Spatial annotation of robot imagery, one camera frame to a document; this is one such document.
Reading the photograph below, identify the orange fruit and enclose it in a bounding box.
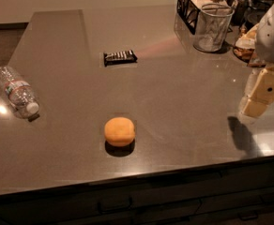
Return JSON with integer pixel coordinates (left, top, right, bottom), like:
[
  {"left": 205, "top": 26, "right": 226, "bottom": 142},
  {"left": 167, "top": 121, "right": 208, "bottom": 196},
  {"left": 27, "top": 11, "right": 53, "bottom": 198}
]
[{"left": 104, "top": 117, "right": 135, "bottom": 147}]

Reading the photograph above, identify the dark drawer handle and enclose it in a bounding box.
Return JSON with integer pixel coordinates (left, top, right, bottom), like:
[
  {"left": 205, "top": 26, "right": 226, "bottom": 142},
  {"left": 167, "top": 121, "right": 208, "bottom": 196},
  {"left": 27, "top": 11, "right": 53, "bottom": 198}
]
[{"left": 98, "top": 196, "right": 133, "bottom": 214}]

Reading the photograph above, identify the dark chocolate rxbar wrapper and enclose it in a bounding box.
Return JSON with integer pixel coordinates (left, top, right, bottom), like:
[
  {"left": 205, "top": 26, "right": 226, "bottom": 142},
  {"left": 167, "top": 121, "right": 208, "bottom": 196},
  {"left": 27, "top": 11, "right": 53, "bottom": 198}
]
[{"left": 103, "top": 50, "right": 137, "bottom": 67}]

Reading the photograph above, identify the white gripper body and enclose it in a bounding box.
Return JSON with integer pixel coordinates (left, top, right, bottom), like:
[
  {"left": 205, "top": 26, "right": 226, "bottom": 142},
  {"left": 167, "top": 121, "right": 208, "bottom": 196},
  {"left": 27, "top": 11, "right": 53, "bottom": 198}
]
[{"left": 249, "top": 64, "right": 274, "bottom": 105}]

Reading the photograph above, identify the wire mesh cup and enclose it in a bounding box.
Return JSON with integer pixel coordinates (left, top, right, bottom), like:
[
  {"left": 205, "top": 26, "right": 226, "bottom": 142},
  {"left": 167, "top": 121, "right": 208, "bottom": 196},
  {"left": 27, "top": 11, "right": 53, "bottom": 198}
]
[{"left": 193, "top": 3, "right": 235, "bottom": 53}]

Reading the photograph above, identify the black wire napkin basket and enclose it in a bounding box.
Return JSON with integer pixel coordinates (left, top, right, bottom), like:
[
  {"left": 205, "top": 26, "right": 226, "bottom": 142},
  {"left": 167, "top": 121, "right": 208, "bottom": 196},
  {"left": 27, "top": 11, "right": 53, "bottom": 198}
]
[{"left": 176, "top": 0, "right": 237, "bottom": 35}]

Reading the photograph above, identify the clear plastic water bottle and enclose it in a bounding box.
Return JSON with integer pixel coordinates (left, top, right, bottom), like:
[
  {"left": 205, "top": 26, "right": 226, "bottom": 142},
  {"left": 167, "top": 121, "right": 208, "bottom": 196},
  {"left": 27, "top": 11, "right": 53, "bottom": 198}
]
[{"left": 0, "top": 66, "right": 39, "bottom": 119}]

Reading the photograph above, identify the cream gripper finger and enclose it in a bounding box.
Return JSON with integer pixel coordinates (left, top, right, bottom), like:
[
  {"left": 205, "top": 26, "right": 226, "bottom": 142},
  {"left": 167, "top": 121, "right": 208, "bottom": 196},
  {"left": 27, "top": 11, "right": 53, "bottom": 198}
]
[{"left": 240, "top": 97, "right": 267, "bottom": 118}]

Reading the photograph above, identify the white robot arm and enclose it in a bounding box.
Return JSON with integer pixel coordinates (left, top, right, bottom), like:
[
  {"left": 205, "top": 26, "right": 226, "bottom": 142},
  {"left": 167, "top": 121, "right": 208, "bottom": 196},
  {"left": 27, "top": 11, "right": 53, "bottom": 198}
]
[{"left": 239, "top": 4, "right": 274, "bottom": 118}]

